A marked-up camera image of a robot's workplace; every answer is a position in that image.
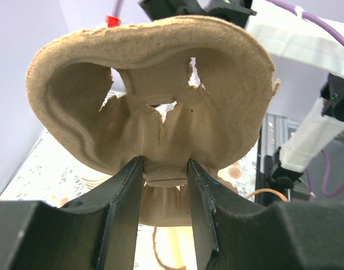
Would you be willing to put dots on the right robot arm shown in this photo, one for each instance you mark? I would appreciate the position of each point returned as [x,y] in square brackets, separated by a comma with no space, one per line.
[308,51]

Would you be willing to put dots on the black metal base rail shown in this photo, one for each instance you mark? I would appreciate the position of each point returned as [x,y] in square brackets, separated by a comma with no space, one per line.
[275,131]

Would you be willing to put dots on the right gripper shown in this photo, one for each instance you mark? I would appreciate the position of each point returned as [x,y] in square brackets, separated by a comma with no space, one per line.
[237,12]

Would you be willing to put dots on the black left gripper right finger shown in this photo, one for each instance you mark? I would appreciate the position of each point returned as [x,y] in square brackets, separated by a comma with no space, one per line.
[231,232]

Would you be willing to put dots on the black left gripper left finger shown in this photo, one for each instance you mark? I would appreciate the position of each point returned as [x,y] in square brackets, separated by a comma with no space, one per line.
[97,230]

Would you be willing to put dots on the brown paper bag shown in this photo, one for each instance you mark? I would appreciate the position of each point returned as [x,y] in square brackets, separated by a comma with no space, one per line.
[173,248]

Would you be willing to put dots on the single brown pulp carrier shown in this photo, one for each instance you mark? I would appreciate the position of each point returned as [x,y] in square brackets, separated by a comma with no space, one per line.
[181,88]

